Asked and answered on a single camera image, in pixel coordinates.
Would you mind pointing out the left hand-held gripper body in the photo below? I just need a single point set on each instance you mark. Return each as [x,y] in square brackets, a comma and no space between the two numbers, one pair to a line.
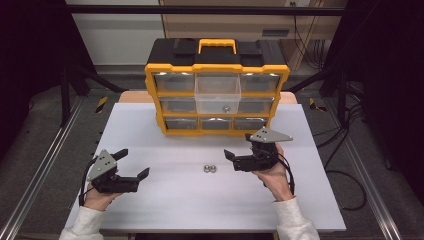
[103,166]

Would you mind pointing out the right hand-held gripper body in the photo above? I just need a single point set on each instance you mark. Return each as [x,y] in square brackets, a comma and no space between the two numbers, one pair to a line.
[263,156]

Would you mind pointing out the silver hex nut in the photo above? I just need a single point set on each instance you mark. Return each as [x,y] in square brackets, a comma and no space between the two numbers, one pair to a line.
[226,108]
[207,168]
[212,169]

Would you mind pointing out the clear plastic drawer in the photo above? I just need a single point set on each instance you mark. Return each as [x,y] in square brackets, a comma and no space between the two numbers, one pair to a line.
[216,96]

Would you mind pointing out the yellow black organizer cabinet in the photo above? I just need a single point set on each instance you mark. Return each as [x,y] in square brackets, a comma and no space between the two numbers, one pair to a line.
[216,67]

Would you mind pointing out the person's right hand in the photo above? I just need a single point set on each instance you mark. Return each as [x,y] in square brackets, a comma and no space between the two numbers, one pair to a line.
[276,183]

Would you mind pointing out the person's left hand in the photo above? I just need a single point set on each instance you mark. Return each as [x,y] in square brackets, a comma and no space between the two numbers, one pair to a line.
[96,200]

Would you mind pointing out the yellow black floor tape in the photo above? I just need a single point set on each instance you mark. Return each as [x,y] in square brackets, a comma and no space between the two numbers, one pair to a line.
[315,105]
[101,104]

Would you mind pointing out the wooden table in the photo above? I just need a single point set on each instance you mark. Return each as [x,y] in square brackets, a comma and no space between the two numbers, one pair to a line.
[133,96]

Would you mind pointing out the black metal stand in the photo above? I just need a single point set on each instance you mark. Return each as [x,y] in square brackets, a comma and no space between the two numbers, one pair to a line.
[341,96]
[65,96]

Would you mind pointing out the group of clear organizer drawers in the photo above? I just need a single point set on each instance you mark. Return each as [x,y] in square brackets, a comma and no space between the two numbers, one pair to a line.
[173,82]

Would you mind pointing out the aluminium floor rail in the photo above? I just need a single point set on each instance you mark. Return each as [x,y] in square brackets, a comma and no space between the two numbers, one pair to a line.
[40,166]
[370,186]

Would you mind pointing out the black horizontal frame bar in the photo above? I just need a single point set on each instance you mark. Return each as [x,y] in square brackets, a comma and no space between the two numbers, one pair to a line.
[200,10]

